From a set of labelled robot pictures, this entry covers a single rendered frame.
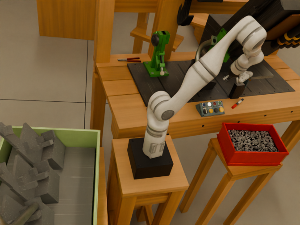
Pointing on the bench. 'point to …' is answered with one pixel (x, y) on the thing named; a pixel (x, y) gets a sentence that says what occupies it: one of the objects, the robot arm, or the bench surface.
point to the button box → (209, 108)
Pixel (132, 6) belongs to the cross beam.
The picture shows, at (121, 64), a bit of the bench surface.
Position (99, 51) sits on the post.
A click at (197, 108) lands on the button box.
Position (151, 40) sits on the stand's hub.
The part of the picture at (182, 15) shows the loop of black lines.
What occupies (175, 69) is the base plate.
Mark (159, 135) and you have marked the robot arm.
